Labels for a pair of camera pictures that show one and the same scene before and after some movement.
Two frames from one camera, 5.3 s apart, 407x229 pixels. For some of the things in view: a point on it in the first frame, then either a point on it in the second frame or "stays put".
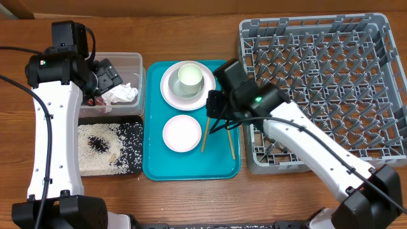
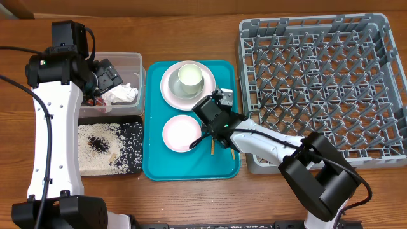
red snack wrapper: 98,100 stays put
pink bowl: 182,133 stays put
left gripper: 108,75 stays put
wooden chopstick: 205,135 -> 212,147
